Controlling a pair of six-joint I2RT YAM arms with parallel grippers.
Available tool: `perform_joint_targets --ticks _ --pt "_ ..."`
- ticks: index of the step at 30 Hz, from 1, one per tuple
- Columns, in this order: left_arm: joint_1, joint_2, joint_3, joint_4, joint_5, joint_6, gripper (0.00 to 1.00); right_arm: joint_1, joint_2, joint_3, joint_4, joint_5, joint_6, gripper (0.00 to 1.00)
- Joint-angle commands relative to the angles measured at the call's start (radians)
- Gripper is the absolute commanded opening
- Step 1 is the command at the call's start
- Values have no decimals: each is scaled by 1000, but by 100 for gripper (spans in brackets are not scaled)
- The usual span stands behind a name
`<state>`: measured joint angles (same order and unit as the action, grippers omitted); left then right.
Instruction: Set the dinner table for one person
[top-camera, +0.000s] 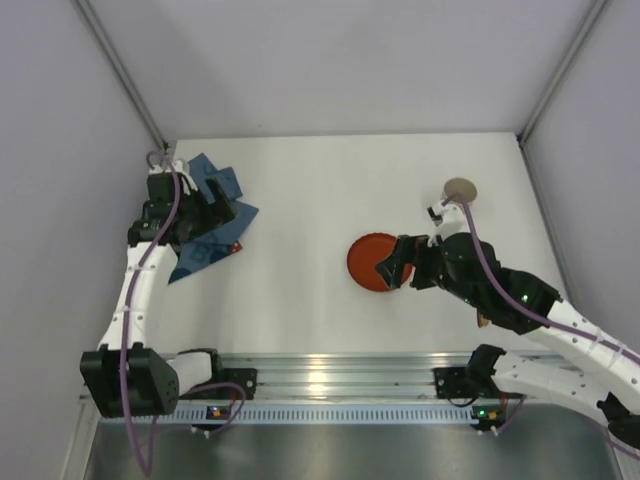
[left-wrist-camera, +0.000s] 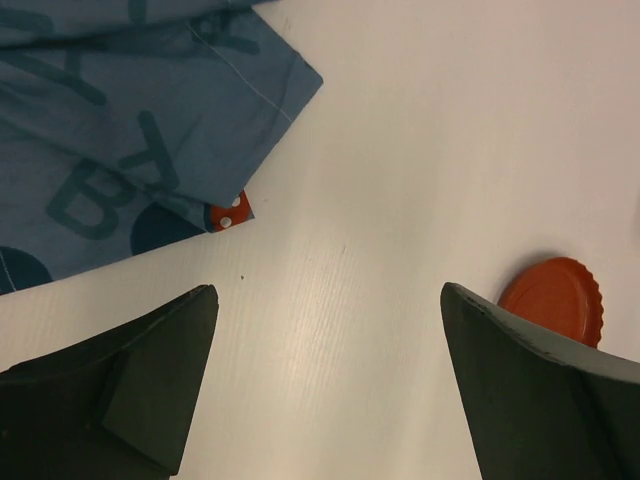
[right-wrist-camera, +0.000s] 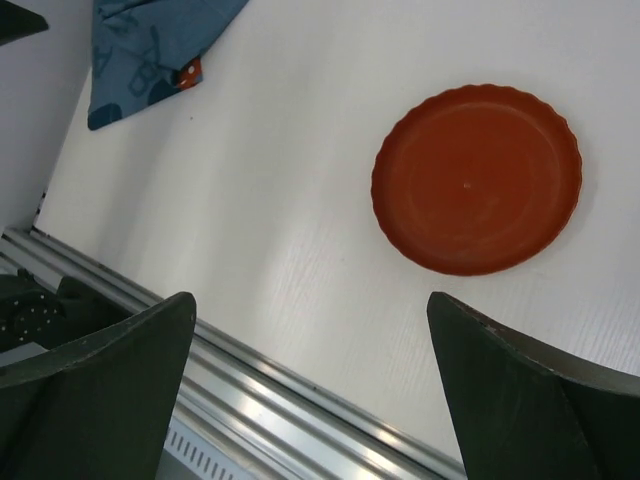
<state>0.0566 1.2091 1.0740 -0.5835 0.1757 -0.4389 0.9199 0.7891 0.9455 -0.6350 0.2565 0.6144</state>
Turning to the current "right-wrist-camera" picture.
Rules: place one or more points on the red round plastic plate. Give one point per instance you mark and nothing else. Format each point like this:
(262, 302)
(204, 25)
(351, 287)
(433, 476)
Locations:
(476, 180)

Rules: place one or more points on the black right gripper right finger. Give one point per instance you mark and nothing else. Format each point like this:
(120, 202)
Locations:
(523, 409)

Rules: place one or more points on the blue letter-print cloth napkin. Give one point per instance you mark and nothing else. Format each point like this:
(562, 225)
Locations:
(146, 51)

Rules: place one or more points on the aluminium front rail frame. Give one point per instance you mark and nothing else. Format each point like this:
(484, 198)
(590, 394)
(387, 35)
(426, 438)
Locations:
(317, 404)

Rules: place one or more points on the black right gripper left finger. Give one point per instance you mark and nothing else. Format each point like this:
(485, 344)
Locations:
(98, 407)

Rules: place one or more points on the perforated white cable duct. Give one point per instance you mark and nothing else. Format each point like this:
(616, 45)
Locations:
(187, 455)

